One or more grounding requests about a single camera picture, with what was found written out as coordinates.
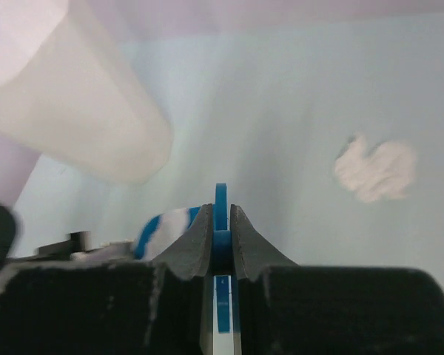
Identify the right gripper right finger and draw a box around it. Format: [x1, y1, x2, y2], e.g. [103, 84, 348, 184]
[230, 204, 297, 281]

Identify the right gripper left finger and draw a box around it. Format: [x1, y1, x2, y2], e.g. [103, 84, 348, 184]
[152, 204, 213, 281]

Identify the blue dustpan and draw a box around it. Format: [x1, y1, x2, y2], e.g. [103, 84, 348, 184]
[133, 206, 200, 261]

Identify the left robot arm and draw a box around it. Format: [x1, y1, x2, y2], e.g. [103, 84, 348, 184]
[0, 203, 132, 268]

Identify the paper scrap far right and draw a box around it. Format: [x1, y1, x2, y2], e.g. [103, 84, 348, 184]
[333, 133, 417, 203]

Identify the white faceted bin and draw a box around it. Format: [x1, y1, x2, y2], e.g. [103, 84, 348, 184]
[0, 1, 172, 183]

